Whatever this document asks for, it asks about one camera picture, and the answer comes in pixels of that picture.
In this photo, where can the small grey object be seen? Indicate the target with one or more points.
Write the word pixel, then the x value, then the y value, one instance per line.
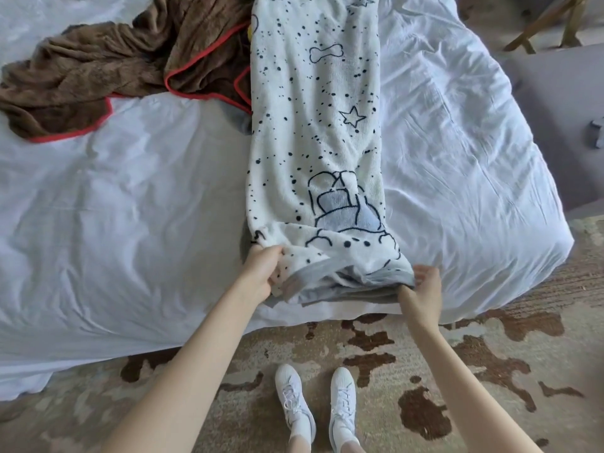
pixel 598 132

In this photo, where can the person's left thumb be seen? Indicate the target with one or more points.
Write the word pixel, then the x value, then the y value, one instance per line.
pixel 255 250

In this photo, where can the wooden chair legs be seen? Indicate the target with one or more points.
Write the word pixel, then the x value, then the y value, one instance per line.
pixel 549 23

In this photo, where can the white right sneaker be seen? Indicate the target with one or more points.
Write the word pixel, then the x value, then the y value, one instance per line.
pixel 343 405

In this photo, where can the white spotted fleece blanket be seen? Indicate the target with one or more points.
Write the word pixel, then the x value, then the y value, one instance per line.
pixel 316 150

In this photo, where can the brown blanket with red trim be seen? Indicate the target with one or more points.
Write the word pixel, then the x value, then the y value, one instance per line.
pixel 122 61

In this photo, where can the white bed duvet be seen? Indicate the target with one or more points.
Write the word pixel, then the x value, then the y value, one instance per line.
pixel 118 221

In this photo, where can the person's left hand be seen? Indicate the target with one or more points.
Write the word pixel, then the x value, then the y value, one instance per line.
pixel 257 273

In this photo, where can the person's right thumb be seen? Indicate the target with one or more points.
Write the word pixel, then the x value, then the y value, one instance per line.
pixel 405 294

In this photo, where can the white left sneaker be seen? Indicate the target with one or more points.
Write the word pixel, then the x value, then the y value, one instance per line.
pixel 293 400

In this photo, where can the person's right forearm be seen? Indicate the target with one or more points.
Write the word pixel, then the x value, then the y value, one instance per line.
pixel 467 391

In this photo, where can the beige brown patterned rug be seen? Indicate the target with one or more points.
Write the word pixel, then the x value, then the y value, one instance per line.
pixel 424 372

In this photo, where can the person's right hand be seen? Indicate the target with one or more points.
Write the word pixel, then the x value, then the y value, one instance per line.
pixel 424 292

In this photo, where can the white sneaker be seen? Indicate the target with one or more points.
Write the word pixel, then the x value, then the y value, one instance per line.
pixel 293 400
pixel 343 405

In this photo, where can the grey upholstered bench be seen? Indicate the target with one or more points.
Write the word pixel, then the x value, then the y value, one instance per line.
pixel 559 122

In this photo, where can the person's left forearm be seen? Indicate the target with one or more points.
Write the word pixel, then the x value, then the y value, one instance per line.
pixel 188 372

